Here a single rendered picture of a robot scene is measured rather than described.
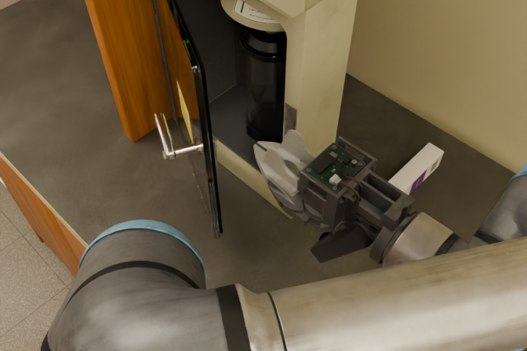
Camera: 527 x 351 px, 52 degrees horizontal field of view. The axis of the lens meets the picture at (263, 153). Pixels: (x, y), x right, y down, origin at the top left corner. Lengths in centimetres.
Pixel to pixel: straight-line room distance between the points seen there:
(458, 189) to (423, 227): 56
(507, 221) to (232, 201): 61
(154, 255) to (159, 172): 68
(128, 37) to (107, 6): 8
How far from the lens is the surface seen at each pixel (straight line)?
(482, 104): 118
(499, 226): 57
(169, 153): 79
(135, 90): 109
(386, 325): 37
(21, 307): 215
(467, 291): 39
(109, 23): 98
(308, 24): 70
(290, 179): 63
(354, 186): 57
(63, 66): 140
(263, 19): 80
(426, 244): 57
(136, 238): 47
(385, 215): 56
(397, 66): 125
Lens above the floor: 180
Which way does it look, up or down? 50 degrees down
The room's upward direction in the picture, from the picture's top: straight up
